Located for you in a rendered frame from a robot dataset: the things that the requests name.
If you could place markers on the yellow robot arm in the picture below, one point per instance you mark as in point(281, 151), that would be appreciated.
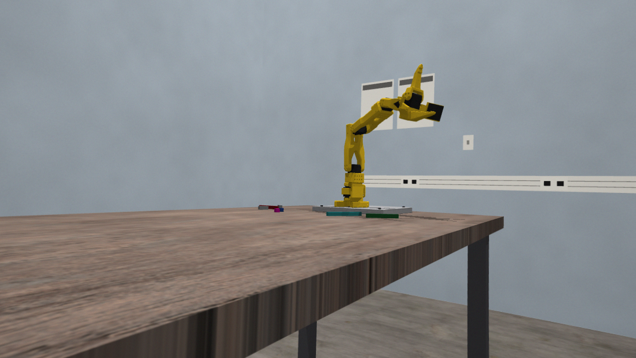
point(354, 190)

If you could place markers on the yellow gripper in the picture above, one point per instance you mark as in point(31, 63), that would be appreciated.
point(411, 100)

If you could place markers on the green rod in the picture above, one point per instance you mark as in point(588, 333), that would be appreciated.
point(369, 215)

